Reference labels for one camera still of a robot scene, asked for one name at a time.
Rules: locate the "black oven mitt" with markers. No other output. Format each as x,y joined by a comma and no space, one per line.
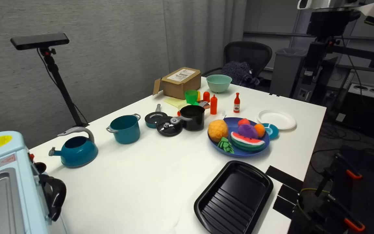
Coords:
53,195

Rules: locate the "white paper plate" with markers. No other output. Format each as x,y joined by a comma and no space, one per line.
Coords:
279,119

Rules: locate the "watermelon slice plush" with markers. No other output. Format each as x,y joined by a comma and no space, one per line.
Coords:
247,141

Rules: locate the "grey curtain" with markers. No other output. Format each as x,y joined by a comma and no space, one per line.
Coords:
205,33

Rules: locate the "yellow toy piece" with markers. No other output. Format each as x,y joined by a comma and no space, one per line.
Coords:
199,96

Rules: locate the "small orange fruit plush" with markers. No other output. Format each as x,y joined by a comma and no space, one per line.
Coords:
260,130

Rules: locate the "blue round plate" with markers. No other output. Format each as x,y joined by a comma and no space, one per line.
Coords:
243,153

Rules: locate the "black pot lid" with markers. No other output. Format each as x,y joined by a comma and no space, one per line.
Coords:
169,128

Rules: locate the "orange squeeze bottle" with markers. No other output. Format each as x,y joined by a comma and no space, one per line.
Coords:
214,105

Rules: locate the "black tape strip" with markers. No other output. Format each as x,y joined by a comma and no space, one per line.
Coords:
285,176
285,205
290,193

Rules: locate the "teal toy kettle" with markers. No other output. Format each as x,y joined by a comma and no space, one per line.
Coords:
79,150

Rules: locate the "small red sauce bottle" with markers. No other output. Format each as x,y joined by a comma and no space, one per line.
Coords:
237,105

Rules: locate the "green plastic cup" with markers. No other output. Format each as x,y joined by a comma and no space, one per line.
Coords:
192,97

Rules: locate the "light blue toy oven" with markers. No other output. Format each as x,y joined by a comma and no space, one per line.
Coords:
6,185

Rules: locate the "teal toy pot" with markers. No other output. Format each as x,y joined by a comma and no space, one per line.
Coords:
125,130

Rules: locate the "small teal disc plate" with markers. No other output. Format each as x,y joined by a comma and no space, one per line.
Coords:
273,131

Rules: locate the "black office chair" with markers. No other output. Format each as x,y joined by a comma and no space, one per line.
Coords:
247,53

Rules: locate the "black robot stand column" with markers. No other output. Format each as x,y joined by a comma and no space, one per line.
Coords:
315,68

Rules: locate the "grey cabinet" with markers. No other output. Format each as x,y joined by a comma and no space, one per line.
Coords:
285,71

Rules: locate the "purple eggplant plush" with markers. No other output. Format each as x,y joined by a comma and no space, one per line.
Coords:
247,130

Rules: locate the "dark blue jacket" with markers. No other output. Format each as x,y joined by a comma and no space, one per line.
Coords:
240,72

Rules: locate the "black rectangular tray plate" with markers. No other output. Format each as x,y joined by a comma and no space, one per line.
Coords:
234,198

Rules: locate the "black clamp orange tip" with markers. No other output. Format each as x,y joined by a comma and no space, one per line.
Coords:
354,174
354,224

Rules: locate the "brown cardboard box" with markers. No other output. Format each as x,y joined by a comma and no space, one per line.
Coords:
181,81

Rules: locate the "red strawberry plush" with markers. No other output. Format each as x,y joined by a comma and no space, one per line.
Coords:
243,122

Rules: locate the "mint green bowl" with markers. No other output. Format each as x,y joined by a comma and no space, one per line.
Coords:
219,83

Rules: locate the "small black frying pan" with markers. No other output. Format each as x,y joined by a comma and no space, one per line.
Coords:
156,118

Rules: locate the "black bar camera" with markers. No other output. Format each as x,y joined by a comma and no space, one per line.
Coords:
40,40

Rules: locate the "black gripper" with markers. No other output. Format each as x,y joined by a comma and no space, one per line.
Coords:
343,23

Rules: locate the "black tripod stand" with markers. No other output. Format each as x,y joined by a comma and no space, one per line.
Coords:
62,84

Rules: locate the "orange pineapple plush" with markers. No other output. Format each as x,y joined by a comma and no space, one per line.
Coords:
219,130

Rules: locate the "short red squeeze bottle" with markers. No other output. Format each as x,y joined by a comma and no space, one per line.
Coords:
206,96

